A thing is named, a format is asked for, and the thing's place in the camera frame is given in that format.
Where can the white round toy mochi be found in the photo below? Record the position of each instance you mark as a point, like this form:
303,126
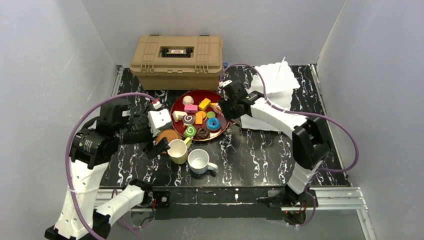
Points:
187,100

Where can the red round tray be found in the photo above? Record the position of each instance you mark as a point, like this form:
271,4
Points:
199,95

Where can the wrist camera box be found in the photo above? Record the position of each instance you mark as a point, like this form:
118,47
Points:
222,84
159,118

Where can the wooden coaster stack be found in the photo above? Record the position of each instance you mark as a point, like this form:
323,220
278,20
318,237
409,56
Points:
169,134

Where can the yellow triangle cake slice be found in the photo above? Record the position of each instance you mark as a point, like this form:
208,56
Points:
215,106

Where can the blue toy donut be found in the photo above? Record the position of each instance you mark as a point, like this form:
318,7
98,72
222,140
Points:
213,124

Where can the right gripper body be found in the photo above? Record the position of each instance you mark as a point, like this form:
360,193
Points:
227,110

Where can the pink toy cake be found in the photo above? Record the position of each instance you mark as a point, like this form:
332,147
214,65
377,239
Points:
191,108

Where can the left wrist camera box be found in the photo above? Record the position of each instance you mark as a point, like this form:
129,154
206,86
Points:
159,118

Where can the yellow toy cake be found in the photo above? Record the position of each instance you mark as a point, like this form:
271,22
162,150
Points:
204,104

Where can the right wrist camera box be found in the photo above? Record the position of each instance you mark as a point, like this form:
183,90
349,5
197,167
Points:
222,84

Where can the orange toy cake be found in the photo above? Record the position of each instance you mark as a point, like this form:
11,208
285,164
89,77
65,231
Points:
200,116

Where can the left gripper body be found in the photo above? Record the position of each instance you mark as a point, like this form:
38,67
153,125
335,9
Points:
151,144

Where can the green toy macaron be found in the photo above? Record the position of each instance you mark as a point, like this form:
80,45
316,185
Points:
210,114

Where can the chocolate toy donut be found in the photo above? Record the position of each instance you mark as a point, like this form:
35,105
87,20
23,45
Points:
202,133

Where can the white tiered cake stand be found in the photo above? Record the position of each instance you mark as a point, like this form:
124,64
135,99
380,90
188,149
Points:
280,83

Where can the tan plastic toolbox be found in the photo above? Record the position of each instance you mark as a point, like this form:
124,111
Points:
163,62

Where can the white grey mug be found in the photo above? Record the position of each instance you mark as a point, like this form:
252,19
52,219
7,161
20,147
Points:
199,162

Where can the white toy cake slice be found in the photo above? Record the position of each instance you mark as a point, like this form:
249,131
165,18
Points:
178,115

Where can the green swirl roll cake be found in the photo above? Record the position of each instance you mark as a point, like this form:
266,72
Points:
190,131

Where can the brown swirl roll cake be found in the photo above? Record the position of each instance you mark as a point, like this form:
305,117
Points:
189,119

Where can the pink handled metal tongs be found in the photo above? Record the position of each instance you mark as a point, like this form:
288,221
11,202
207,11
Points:
219,113

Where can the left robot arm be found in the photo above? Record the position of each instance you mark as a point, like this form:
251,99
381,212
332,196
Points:
90,149

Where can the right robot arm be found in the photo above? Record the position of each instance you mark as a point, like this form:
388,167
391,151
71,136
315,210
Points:
309,135

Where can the yellow green mug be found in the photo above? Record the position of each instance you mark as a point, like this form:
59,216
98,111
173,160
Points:
179,150

